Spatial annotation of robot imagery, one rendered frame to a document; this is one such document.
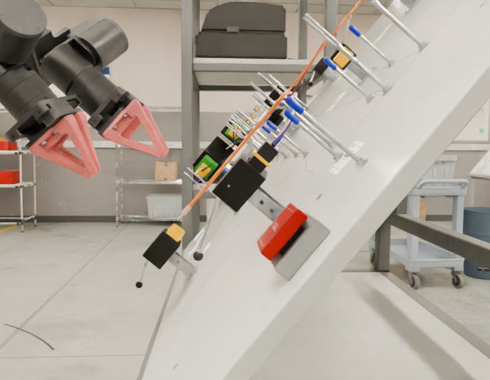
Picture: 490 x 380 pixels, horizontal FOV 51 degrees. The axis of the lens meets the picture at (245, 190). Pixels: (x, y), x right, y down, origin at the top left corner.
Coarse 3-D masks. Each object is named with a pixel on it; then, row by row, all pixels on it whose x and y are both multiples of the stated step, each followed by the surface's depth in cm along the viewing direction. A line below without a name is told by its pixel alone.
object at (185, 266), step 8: (160, 240) 97; (168, 240) 97; (152, 248) 97; (160, 248) 97; (168, 248) 97; (176, 248) 97; (144, 256) 97; (152, 256) 97; (160, 256) 97; (168, 256) 97; (176, 256) 99; (160, 264) 97; (176, 264) 99; (184, 264) 99; (144, 272) 100; (184, 272) 99; (192, 272) 99
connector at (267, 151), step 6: (264, 144) 61; (270, 144) 62; (258, 150) 62; (264, 150) 61; (270, 150) 61; (276, 150) 61; (252, 156) 63; (264, 156) 62; (270, 156) 62; (252, 162) 62; (258, 162) 62; (258, 168) 62; (264, 168) 62
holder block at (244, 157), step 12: (240, 156) 64; (240, 168) 61; (252, 168) 61; (228, 180) 62; (240, 180) 62; (252, 180) 62; (264, 180) 61; (216, 192) 62; (228, 192) 62; (240, 192) 62; (252, 192) 62; (228, 204) 63; (240, 204) 62
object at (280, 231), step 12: (288, 204) 48; (288, 216) 44; (300, 216) 43; (276, 228) 44; (288, 228) 43; (300, 228) 44; (264, 240) 45; (276, 240) 43; (288, 240) 43; (264, 252) 43; (276, 252) 43
